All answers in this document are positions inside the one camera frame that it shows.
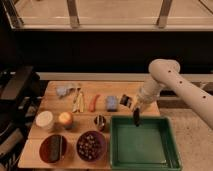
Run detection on grey blue cloth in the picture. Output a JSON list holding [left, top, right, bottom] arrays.
[[56, 84, 79, 98]]

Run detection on orange carrot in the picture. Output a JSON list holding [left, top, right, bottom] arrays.
[[89, 94, 100, 112]]

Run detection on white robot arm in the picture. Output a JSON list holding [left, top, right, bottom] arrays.
[[133, 59, 213, 130]]

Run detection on small dark striped cup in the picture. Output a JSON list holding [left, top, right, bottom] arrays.
[[94, 115, 106, 131]]

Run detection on white lidded jar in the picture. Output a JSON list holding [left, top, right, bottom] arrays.
[[35, 111, 54, 132]]

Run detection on red bowl with dark block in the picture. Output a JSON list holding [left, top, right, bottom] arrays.
[[39, 134, 67, 163]]

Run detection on black dish brush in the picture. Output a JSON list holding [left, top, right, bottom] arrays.
[[120, 94, 140, 127]]

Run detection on red bowl with nuts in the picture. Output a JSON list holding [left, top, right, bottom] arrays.
[[76, 131, 107, 162]]

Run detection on green plastic tray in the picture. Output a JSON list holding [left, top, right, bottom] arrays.
[[110, 116, 182, 171]]

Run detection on orange apple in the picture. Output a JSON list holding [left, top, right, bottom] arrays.
[[58, 112, 73, 129]]

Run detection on yellow peeler tool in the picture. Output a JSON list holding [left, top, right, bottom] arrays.
[[72, 88, 84, 113]]

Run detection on blue sponge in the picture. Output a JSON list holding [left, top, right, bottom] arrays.
[[106, 96, 118, 112]]

